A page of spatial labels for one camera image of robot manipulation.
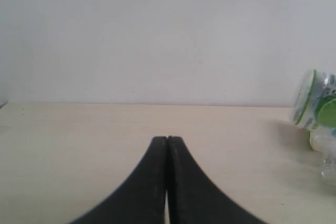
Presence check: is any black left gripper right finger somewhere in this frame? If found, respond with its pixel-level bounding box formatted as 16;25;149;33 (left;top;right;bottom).
166;136;264;224

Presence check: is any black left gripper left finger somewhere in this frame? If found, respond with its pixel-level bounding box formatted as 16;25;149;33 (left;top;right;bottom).
72;136;167;224

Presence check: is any milky white drink bottle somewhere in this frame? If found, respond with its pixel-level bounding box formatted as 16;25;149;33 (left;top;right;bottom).
309;127;335;153

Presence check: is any green lime label clear bottle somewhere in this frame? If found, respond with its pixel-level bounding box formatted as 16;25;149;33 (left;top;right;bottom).
291;69;335;136

